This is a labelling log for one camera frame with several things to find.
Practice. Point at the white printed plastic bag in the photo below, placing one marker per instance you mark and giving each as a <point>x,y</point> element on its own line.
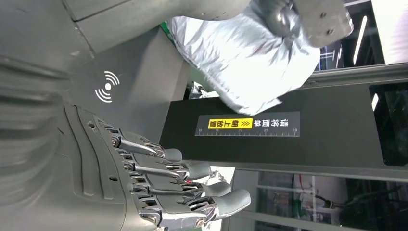
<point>216,175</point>

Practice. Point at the black yellow ruler label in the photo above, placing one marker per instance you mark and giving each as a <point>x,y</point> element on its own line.
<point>248,125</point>

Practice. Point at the green plastic crate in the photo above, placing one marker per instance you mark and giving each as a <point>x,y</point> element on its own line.
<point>166,32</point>

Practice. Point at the black inbound scanner machine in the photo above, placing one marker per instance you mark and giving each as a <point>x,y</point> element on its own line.
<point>334,127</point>

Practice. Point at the grey framed glass doors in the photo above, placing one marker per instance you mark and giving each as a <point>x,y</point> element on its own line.
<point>318,204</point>

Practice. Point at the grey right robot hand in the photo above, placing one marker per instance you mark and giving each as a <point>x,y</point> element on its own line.
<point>105,172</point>

